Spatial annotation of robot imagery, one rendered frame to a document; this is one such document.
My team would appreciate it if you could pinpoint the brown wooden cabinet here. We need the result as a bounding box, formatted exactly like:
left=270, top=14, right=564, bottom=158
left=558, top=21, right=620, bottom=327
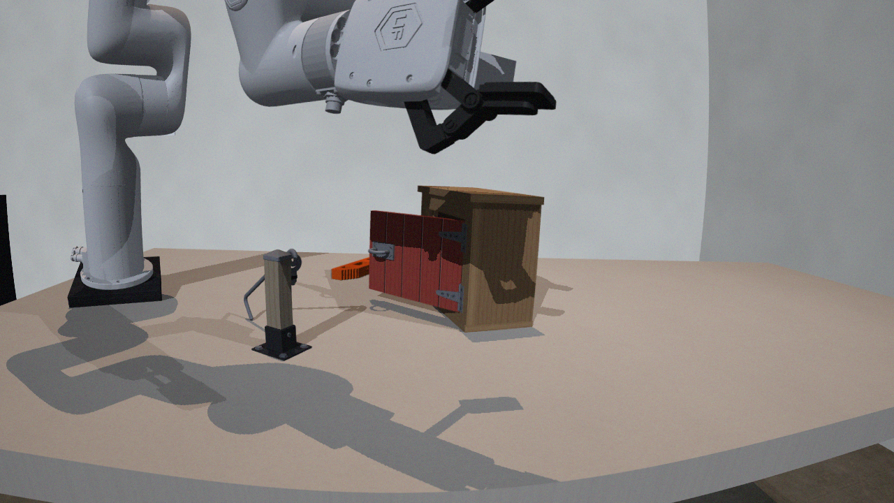
left=368, top=186, right=544, bottom=333

